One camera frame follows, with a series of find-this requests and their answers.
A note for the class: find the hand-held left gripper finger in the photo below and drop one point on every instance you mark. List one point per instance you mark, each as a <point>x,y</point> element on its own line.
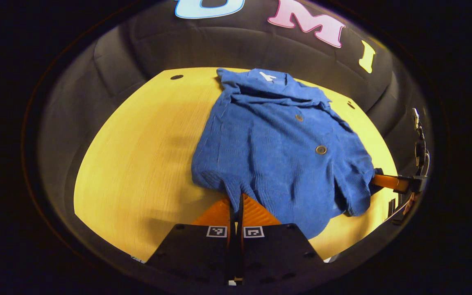
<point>240,254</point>
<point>231,246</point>

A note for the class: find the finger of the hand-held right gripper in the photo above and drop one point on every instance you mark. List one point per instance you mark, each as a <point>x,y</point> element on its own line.
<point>387,181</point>

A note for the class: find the blue knitted cardigan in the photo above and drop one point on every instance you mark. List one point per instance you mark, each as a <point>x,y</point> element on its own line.
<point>268,164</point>

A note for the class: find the black backdrop cloth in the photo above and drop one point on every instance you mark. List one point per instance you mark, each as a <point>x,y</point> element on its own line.
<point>236,45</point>

